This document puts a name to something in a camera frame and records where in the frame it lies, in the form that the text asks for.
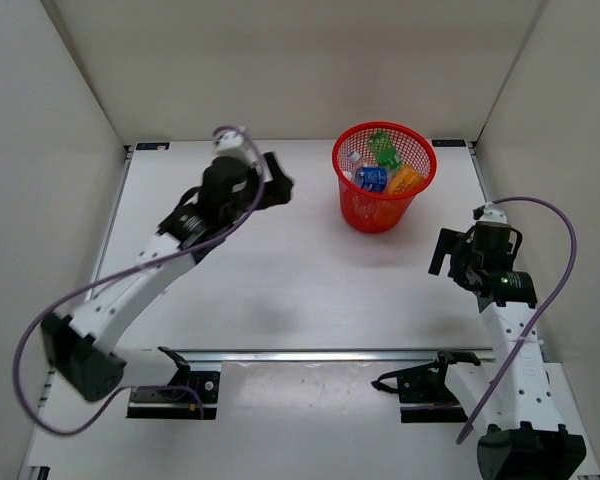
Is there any orange juice bottle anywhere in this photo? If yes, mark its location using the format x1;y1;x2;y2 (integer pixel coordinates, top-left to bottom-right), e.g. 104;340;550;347
372;200;403;228
387;164;426;195

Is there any large clear plastic bottle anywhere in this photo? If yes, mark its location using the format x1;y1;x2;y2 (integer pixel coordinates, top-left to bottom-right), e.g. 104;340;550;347
346;151;365;171

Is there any red mesh plastic bin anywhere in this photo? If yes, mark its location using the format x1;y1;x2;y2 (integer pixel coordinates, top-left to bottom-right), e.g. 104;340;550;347
332;121;437;234

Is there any blue label clear bottle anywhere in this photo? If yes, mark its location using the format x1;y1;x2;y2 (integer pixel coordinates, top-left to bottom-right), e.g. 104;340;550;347
352;166;389;194

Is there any green plastic bottle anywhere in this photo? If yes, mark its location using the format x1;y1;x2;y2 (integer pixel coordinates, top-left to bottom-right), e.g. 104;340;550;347
367;130;402;171

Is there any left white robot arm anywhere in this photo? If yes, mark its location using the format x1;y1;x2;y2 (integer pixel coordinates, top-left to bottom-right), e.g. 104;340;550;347
41;152;294;403

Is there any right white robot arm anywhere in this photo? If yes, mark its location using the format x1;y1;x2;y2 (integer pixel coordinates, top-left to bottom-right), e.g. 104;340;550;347
371;221;586;479

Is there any right dark corner label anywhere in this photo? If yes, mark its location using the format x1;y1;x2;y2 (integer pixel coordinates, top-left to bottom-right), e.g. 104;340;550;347
431;139;466;148

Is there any dark corner label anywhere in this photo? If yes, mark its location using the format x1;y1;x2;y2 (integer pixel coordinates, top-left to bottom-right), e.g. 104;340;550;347
135;142;170;151
431;139;466;148

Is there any left dark corner label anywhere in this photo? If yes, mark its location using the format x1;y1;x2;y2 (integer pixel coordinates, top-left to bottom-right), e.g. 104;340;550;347
135;142;170;151

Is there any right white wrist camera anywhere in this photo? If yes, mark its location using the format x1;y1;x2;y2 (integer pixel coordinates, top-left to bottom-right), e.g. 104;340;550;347
472;202;510;228

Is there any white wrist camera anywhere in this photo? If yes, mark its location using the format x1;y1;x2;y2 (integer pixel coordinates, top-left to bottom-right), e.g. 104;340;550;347
472;202;510;228
213;126;257;165

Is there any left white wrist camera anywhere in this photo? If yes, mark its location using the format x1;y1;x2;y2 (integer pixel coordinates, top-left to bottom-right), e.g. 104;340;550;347
213;126;257;165

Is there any aluminium front table rail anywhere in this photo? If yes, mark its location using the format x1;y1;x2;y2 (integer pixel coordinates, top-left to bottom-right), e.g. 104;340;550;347
69;348;499;364

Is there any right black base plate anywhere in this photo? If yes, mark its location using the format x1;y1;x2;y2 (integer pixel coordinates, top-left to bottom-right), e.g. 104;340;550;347
371;355;467;424

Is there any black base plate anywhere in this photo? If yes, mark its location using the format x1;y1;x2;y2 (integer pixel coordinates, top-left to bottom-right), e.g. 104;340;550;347
371;355;467;424
126;363;221;421

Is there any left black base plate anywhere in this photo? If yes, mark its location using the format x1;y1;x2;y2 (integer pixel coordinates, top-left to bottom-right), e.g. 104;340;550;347
126;363;221;421

